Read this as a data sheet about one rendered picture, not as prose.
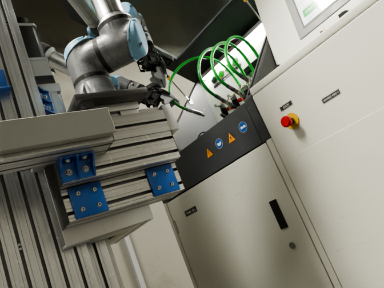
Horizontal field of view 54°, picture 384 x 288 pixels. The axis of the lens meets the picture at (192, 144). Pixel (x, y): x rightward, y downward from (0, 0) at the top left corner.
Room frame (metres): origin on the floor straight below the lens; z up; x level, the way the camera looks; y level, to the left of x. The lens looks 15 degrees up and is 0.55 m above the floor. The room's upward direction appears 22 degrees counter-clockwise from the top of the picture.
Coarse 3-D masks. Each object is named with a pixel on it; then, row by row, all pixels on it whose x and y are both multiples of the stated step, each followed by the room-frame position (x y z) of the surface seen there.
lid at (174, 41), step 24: (120, 0) 1.61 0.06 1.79; (144, 0) 1.61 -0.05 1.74; (168, 0) 1.62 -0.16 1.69; (192, 0) 1.63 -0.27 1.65; (216, 0) 1.63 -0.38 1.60; (240, 0) 1.62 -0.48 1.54; (168, 24) 1.75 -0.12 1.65; (192, 24) 1.76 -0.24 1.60; (216, 24) 1.75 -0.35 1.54; (240, 24) 1.75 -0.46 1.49; (168, 48) 1.91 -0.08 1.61; (192, 48) 1.89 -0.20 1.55; (192, 72) 2.06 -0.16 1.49
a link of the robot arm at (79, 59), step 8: (80, 40) 1.01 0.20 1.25; (88, 40) 1.03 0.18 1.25; (96, 40) 1.01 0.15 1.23; (72, 48) 1.01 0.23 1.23; (80, 48) 1.01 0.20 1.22; (88, 48) 1.01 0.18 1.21; (96, 48) 1.00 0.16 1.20; (64, 56) 1.04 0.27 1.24; (72, 56) 1.01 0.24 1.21; (80, 56) 1.01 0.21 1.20; (88, 56) 1.01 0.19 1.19; (96, 56) 1.01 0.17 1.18; (72, 64) 1.02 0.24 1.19; (80, 64) 1.01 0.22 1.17; (88, 64) 1.01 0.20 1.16; (96, 64) 1.02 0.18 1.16; (104, 64) 1.03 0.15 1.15; (72, 72) 1.03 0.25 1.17; (80, 72) 1.01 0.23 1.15; (88, 72) 1.01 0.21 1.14; (112, 72) 1.08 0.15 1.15; (72, 80) 1.04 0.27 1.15
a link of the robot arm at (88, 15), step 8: (72, 0) 1.18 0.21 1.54; (80, 0) 1.19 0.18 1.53; (88, 0) 1.22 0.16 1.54; (80, 8) 1.22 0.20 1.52; (88, 8) 1.24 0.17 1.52; (80, 16) 1.28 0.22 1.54; (88, 16) 1.26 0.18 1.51; (96, 16) 1.28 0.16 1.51; (88, 24) 1.31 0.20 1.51; (96, 24) 1.31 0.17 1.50; (88, 32) 1.36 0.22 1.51; (96, 32) 1.35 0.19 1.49
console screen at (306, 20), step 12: (288, 0) 1.35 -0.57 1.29; (300, 0) 1.31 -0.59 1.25; (312, 0) 1.27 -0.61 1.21; (324, 0) 1.23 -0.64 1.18; (336, 0) 1.20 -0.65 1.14; (348, 0) 1.17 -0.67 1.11; (300, 12) 1.31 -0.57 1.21; (312, 12) 1.27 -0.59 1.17; (324, 12) 1.24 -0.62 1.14; (300, 24) 1.32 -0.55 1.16; (312, 24) 1.28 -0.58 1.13; (300, 36) 1.32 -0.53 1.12
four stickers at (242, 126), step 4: (244, 120) 1.30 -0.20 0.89; (240, 124) 1.32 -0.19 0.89; (244, 124) 1.31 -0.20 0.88; (240, 128) 1.32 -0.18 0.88; (244, 128) 1.31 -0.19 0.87; (232, 132) 1.35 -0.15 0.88; (244, 132) 1.32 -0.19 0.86; (228, 136) 1.37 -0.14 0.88; (232, 136) 1.36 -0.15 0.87; (216, 140) 1.42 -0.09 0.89; (220, 140) 1.40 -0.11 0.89; (228, 140) 1.38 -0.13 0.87; (232, 140) 1.36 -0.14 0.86; (216, 144) 1.42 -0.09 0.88; (220, 144) 1.41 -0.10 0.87; (208, 148) 1.46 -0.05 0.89; (220, 148) 1.42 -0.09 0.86; (208, 152) 1.46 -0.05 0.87; (212, 152) 1.45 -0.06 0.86; (208, 156) 1.47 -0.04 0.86
